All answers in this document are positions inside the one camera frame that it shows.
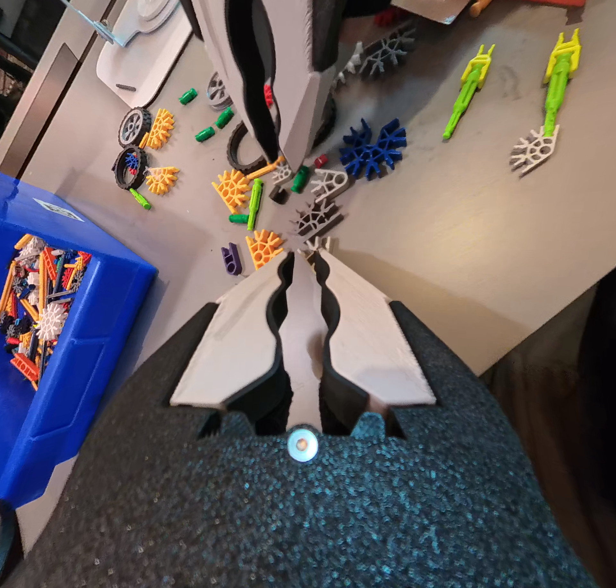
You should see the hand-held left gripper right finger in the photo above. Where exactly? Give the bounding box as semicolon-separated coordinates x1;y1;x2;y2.
314;250;437;408

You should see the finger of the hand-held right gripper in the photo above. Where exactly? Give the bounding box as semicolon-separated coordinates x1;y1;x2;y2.
182;0;281;162
254;0;335;171

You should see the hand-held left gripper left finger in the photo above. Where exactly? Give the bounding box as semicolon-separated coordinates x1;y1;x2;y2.
170;251;295;408

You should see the grey wheel hub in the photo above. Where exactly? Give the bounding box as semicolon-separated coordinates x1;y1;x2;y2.
207;72;234;113

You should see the dark grey half-snowflake connector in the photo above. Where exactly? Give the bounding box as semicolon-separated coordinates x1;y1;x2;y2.
358;21;417;76

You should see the white document stand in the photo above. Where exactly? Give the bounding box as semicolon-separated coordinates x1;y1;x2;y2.
29;0;194;111

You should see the black rubber tire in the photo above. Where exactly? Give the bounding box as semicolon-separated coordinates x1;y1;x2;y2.
313;95;338;148
226;122;268;175

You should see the yellow fan connector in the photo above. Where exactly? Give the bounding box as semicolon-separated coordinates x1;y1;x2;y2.
245;230;286;270
144;166;181;195
140;108;175;150
212;169;253;214

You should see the grey wheel with black tire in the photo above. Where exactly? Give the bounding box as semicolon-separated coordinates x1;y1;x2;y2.
119;107;155;148

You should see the short orange rod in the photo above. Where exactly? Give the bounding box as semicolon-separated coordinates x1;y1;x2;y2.
248;157;285;180

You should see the blue snowflake connector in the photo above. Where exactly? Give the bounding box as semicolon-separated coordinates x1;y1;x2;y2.
339;118;409;181

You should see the blue plastic storage bin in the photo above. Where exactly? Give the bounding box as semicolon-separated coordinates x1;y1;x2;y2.
0;172;159;509

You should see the black tire with inner connectors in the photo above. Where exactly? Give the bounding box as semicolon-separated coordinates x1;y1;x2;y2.
113;146;150;190

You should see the pile of construction pieces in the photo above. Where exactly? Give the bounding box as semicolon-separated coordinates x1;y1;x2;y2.
0;233;93;391

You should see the person's dark clothing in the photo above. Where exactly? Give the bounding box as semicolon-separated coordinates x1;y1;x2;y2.
481;280;616;588

